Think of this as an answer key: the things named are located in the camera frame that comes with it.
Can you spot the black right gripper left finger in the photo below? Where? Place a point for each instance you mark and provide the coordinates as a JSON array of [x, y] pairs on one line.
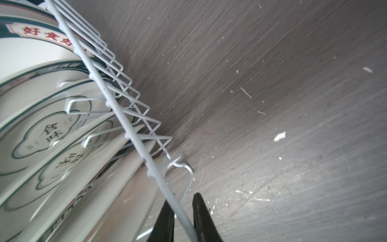
[[163, 231]]

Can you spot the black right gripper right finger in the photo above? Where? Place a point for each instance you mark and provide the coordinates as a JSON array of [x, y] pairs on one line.
[[203, 224]]

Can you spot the plain white plate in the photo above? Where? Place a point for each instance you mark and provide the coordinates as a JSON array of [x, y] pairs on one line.
[[116, 209]]

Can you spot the white plate red characters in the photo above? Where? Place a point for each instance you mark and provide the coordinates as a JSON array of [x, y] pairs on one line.
[[26, 43]]

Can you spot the green red rimmed plate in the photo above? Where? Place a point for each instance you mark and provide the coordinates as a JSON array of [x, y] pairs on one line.
[[21, 198]]

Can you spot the green cloud pattern plate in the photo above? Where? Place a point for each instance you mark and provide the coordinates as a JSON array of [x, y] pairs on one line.
[[40, 106]]

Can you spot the white wire dish rack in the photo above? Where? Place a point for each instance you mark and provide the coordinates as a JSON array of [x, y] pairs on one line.
[[109, 75]]

